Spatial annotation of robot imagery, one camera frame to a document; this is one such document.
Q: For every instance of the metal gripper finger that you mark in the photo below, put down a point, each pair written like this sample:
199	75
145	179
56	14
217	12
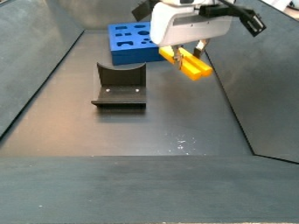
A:
199	48
177	56

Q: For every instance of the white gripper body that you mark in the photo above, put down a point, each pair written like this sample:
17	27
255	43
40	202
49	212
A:
177	23

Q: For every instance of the yellow double-square peg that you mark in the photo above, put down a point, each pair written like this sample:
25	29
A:
191	66

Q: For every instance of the blue shape-sorting board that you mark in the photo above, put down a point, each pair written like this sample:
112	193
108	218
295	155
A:
131	45

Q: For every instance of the black curved regrasp stand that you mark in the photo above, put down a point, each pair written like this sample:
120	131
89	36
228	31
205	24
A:
121	87

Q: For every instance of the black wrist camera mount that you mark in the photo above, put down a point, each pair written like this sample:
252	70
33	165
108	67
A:
248	18

